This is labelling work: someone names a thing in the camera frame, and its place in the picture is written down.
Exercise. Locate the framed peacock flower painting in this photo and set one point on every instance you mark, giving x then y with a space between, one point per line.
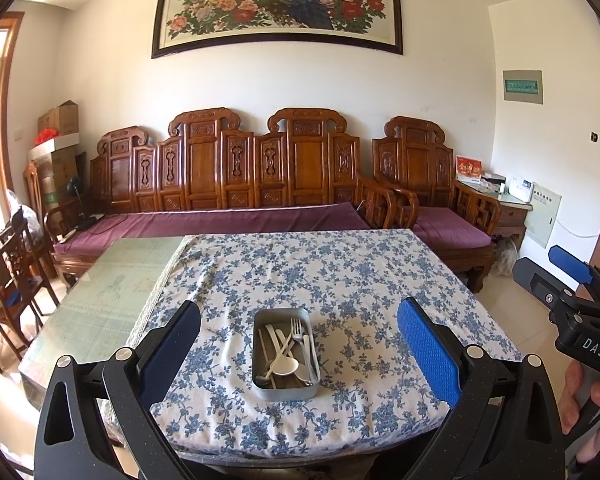
280 5

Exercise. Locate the clear plastic bag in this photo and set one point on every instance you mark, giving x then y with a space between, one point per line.
22 210

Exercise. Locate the large cardboard box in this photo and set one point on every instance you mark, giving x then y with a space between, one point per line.
62 175

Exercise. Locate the metal fork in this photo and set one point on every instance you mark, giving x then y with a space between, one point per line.
295 330

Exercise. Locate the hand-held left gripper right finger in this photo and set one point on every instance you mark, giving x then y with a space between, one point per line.
427 350

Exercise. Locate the white flat box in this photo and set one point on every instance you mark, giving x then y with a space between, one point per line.
55 146

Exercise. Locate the blue floral tablecloth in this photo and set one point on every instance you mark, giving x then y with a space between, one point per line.
360 280

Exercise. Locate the white electrical cabinet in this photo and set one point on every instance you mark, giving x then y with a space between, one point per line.
543 216

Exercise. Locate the purple armchair cushion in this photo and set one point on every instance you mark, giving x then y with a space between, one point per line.
452 227

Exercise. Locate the wooden side table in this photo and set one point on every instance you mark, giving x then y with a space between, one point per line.
512 217

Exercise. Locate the wooden door frame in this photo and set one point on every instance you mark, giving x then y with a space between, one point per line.
7 110

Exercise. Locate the black desk lamp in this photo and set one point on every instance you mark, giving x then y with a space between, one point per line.
75 190

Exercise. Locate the carved wooden armchair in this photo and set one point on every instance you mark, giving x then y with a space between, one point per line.
415 160

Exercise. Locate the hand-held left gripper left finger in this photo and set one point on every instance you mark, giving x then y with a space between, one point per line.
172 355

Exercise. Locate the dark wooden chair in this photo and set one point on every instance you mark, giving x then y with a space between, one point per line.
10 280

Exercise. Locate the person's right hand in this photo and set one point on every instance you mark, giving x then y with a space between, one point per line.
570 405

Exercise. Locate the metal spoon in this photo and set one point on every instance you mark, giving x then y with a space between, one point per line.
262 375

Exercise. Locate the white box device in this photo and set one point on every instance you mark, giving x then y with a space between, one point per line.
521 189

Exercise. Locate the grey feather duster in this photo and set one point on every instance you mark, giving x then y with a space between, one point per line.
506 257

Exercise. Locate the light wooden chopstick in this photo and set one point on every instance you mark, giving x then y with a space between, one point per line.
262 350

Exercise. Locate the green wall panel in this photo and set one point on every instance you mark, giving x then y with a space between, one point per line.
522 87

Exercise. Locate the grey metal tray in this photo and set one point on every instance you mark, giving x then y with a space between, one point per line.
285 394

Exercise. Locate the brown cardboard box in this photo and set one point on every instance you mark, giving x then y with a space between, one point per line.
59 117

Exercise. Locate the carved wooden sofa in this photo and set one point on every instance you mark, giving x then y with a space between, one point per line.
245 160

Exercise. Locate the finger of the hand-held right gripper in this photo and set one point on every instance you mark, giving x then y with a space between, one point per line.
570 262
537 280

